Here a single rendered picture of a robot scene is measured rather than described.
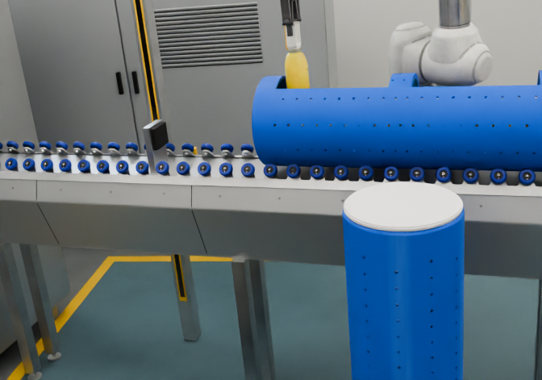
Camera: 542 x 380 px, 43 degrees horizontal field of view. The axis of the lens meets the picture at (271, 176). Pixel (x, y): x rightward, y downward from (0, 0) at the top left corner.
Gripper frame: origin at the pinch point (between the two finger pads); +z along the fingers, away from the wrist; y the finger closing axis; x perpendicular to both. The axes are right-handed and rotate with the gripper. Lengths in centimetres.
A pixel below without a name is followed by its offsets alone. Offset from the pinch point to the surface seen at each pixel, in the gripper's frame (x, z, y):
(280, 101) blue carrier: -2.7, 17.6, 10.4
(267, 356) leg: -23, 120, -5
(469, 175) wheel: 51, 40, 11
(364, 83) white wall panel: -32, 79, -263
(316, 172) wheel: 6.6, 39.9, 10.7
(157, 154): -52, 38, 2
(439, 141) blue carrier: 44, 29, 14
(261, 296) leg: -23, 95, -5
